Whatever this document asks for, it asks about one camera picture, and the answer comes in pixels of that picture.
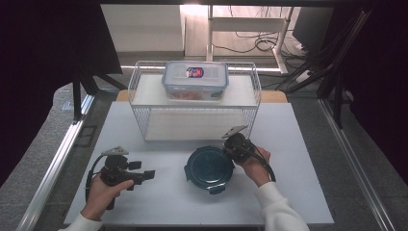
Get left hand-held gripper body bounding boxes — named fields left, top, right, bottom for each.
left=99, top=145, right=137, bottom=188

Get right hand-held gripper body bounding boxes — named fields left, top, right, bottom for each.
left=221, top=124, right=255, bottom=163

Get dark round food container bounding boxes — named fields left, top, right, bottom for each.
left=183, top=144, right=236, bottom=196

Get white wire shelf rack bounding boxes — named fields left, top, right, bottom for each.
left=127, top=60, right=263, bottom=142

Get clear rectangular food container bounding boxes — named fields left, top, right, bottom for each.
left=161, top=60, right=230, bottom=103

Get person's right hand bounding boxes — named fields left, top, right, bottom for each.
left=236, top=145, right=272, bottom=189

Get person's left hand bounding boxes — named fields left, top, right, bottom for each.
left=80, top=173, right=135, bottom=222

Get black metal stand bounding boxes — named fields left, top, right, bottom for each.
left=71, top=68, right=129, bottom=125
left=276, top=8, right=376, bottom=130

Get black curtain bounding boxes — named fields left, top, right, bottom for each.
left=0, top=0, right=123, bottom=187
left=333, top=0, right=408, bottom=186

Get white cabinet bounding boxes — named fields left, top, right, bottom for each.
left=100, top=4, right=188, bottom=54

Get dark monitor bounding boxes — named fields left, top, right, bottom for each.
left=292, top=6, right=335, bottom=53

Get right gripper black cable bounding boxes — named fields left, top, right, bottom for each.
left=248, top=141, right=277, bottom=183

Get aluminium rail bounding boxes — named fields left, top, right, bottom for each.
left=318, top=97, right=398, bottom=231
left=15, top=93, right=96, bottom=231

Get black floor cables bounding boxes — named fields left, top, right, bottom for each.
left=213, top=5, right=304, bottom=56

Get white desk frame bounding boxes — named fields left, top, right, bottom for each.
left=206, top=4, right=295, bottom=75

